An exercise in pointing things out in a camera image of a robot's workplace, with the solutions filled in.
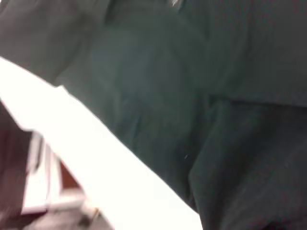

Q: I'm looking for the black shirt with FREE print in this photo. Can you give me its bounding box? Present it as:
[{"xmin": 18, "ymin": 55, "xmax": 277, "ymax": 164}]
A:
[{"xmin": 0, "ymin": 0, "xmax": 307, "ymax": 230}]

